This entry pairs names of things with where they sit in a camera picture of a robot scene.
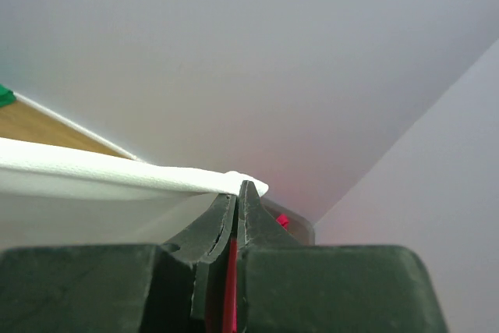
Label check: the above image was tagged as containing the clear plastic bin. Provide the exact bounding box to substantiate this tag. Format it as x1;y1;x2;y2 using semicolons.
262;198;315;246

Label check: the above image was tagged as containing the folded green t shirt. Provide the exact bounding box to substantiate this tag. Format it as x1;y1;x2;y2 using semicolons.
0;85;16;108

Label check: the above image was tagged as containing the white t shirt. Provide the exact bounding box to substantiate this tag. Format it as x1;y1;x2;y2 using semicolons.
1;138;248;249

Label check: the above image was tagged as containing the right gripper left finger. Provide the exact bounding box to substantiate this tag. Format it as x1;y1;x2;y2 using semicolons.
1;195;237;332

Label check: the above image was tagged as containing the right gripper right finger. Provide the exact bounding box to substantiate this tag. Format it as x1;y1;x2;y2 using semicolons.
236;181;448;332

